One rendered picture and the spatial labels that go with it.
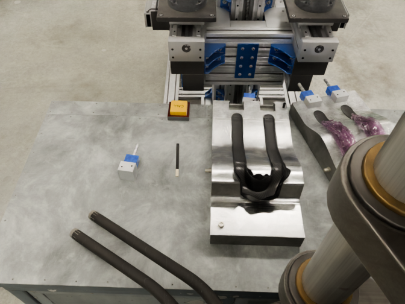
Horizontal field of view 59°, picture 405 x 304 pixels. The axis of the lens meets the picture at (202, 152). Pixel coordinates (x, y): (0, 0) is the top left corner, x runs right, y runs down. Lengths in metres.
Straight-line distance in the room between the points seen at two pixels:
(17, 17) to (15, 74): 0.82
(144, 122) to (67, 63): 1.79
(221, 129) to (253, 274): 0.47
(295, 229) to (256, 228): 0.11
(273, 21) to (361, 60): 1.69
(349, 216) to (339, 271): 0.12
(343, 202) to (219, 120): 0.94
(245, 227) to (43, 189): 0.65
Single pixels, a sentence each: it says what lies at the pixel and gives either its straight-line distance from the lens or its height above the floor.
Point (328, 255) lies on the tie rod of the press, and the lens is 0.42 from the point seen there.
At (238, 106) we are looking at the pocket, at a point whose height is 0.87.
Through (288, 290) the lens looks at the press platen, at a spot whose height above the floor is 1.29.
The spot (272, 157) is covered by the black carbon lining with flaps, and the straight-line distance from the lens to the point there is 1.12.
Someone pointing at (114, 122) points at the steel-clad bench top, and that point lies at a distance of 1.37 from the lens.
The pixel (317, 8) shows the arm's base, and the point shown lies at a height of 1.06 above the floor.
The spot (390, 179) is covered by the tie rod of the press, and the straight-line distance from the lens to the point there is 0.29.
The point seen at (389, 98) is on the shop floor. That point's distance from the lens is 2.93.
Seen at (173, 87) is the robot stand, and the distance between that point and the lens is 2.33.
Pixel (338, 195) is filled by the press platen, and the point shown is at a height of 1.52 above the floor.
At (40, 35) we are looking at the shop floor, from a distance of 3.45.
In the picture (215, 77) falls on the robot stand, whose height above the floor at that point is 0.72.
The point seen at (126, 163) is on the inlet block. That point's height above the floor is 0.85.
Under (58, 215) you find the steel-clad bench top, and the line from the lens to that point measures 1.18.
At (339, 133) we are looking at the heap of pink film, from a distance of 1.21.
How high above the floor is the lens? 1.77
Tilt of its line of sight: 52 degrees down
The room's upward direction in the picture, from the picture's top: 1 degrees clockwise
